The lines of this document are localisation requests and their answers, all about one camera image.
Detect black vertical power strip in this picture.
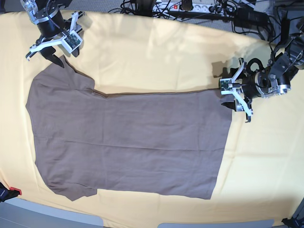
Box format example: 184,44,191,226
280,17,290,47

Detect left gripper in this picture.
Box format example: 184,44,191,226
212,60,265,112

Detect tangled black cables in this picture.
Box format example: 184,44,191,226
114,0,281,43

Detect white power strip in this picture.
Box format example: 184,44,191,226
152,1,223,14

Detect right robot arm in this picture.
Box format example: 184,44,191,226
20,0,85,68

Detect black clamp at right corner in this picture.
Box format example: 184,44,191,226
282,217,304,228

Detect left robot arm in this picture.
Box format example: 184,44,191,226
218,18,304,117

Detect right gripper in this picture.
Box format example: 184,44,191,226
37,9,80,68

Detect black power adapter brick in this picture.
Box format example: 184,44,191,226
234,8,269,26

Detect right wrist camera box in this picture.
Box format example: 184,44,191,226
61,31,83,54

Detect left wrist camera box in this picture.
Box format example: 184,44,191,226
218,78,233,95

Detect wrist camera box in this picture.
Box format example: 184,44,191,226
218,78,233,95
61,31,83,54

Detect black clamp with red tip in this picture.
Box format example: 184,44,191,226
0,183,22,202

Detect brown T-shirt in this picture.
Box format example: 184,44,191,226
26,57,233,201

